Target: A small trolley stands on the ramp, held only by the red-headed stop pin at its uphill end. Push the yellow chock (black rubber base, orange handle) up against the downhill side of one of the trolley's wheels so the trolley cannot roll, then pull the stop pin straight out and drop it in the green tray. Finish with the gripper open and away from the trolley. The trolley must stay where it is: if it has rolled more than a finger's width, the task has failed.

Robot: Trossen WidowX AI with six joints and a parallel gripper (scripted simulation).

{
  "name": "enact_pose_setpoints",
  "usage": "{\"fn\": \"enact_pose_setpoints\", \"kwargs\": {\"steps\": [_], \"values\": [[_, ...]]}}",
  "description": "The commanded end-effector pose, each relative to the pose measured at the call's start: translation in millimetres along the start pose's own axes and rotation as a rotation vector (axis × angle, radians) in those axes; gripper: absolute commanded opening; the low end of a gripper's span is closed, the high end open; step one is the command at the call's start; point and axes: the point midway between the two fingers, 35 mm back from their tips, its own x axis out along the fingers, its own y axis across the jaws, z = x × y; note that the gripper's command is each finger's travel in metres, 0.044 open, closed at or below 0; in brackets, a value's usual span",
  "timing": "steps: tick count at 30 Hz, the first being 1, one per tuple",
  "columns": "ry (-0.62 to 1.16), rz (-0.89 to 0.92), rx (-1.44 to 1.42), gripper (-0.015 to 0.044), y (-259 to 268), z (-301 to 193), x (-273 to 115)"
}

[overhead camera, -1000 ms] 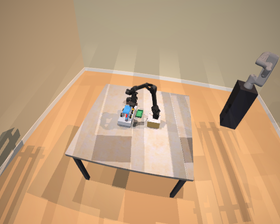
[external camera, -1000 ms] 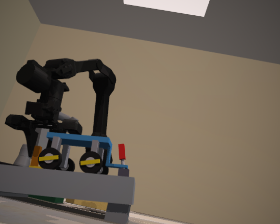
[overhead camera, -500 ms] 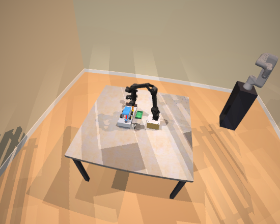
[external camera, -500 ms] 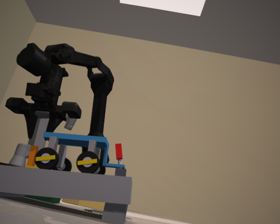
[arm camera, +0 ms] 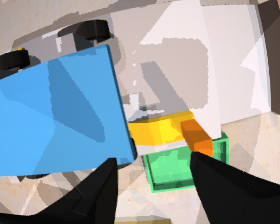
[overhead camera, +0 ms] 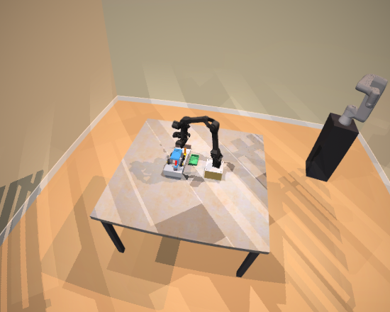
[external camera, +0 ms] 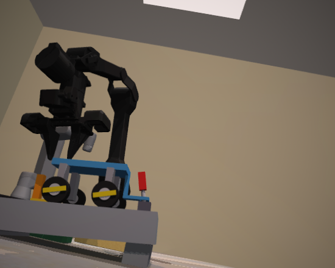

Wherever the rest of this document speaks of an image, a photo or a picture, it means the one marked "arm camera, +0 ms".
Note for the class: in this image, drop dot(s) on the green tray floor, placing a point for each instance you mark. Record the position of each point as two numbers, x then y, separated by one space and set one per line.
169 167

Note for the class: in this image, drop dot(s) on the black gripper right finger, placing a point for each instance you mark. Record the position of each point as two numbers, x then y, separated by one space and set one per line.
230 196

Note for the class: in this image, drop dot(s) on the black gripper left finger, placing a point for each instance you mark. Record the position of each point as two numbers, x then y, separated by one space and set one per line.
93 201

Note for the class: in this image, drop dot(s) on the green tray rim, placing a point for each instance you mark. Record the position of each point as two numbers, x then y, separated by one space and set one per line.
168 187

